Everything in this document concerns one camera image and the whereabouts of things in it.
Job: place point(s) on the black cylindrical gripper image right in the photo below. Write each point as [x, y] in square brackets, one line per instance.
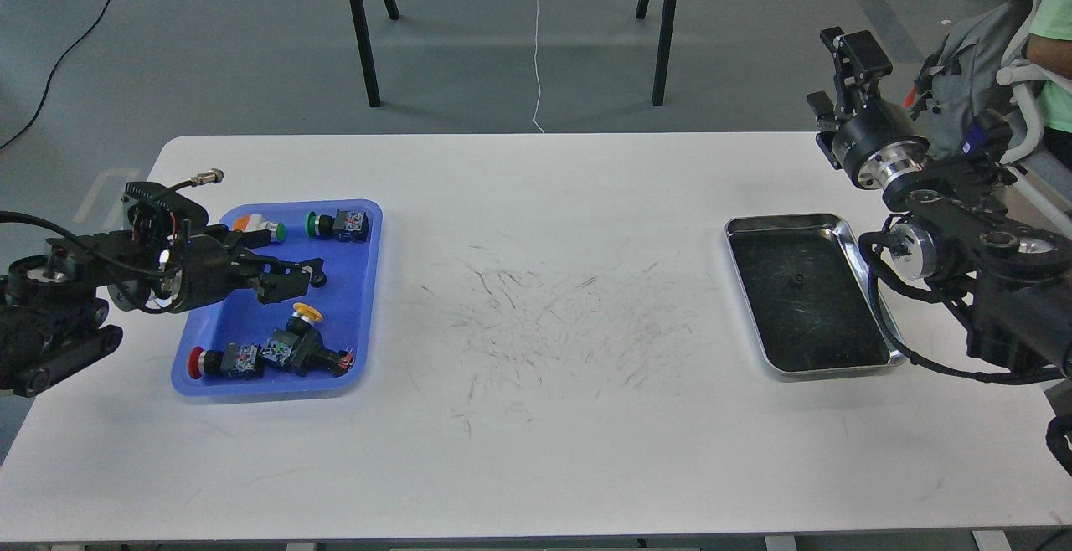
[877, 144]

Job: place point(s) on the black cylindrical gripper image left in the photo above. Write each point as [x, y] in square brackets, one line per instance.
[209, 269]

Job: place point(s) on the blue plastic tray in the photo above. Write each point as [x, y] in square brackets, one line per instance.
[346, 302]

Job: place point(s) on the silver metal tray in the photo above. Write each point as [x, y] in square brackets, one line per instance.
[830, 327]

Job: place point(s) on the grey backpack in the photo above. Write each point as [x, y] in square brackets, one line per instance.
[959, 81]

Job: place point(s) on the black stand legs right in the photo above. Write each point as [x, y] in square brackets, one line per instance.
[664, 45]

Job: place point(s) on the black stand legs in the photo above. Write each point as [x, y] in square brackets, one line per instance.
[364, 46]
[664, 45]

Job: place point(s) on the person in green shirt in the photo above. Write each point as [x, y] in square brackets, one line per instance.
[1049, 46]

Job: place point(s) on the black stand legs left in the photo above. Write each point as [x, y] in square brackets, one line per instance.
[364, 46]

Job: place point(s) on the orange push button switch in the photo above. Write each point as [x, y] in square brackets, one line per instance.
[260, 226]

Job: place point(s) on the yellow mushroom button switch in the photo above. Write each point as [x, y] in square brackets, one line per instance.
[299, 348]

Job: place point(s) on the red push button switch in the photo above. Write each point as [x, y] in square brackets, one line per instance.
[236, 361]

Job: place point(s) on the green push button switch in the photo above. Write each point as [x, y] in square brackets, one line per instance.
[348, 226]

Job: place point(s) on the white chair frame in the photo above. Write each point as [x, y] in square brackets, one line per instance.
[1034, 167]

